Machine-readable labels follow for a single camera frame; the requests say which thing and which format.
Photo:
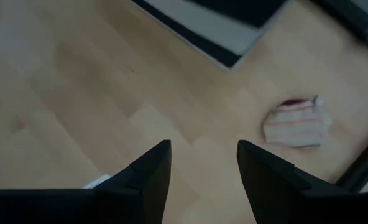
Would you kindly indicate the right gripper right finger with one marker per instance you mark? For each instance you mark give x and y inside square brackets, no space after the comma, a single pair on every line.
[280,199]

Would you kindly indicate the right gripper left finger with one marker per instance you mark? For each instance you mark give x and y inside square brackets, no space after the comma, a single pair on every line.
[125,202]

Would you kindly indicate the white striped sock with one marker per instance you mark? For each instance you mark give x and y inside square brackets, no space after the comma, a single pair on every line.
[296,127]

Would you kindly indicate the navy white striped fabric bin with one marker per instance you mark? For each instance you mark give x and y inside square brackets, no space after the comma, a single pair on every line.
[215,28]

